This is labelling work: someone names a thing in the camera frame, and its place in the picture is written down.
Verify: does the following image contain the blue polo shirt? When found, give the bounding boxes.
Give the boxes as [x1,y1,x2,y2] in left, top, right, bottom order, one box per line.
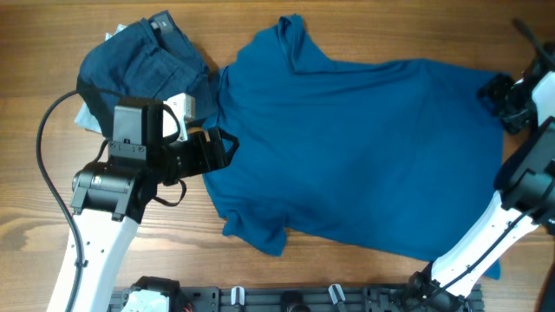
[204,15,503,261]

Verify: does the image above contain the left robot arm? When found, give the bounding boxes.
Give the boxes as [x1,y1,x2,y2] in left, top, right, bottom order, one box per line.
[48,97,239,311]

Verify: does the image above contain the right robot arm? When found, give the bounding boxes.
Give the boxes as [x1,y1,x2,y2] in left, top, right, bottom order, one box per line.
[402,53,554,311]

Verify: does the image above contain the folded dark denim jeans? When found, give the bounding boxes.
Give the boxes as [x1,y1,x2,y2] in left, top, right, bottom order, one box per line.
[77,10,218,119]

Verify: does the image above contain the folded black garment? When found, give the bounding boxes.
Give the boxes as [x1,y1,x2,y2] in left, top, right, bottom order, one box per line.
[76,77,119,138]

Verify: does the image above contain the black garment at right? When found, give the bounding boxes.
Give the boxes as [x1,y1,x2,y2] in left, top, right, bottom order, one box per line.
[538,218,554,312]

